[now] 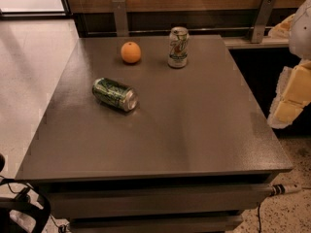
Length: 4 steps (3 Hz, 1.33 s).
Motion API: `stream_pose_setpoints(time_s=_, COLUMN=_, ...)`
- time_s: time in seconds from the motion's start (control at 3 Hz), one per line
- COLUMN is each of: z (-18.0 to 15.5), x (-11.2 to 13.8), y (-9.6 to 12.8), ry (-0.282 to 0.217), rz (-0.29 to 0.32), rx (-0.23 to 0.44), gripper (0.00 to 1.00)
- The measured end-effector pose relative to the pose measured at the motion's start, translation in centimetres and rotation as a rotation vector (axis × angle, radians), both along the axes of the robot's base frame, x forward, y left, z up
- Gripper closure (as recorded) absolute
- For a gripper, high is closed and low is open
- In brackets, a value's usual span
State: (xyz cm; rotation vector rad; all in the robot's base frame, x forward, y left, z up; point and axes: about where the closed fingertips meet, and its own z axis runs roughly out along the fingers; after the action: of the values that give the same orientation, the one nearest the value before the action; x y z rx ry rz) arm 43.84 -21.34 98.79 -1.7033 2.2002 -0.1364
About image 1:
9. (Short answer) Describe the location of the black white marker pen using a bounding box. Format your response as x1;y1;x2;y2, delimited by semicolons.
271;184;302;196

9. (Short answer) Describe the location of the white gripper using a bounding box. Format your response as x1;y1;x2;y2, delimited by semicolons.
267;0;311;129

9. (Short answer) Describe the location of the white 7up can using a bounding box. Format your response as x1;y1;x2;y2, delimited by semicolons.
168;26;189;68

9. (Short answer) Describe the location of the left metal bracket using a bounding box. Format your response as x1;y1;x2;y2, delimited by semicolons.
112;0;129;37

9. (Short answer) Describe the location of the black hanging cable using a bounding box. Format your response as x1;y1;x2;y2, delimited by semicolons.
256;202;262;233

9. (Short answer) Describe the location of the orange fruit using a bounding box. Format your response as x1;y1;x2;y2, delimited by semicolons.
121;42;141;64

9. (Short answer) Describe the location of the grey drawer cabinet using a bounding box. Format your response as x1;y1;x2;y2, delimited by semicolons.
17;36;292;233

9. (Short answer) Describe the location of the black cable bundle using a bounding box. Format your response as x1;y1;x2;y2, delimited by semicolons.
0;175;71;233

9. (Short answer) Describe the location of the green soda can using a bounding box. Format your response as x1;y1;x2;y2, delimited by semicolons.
92;78;138;112

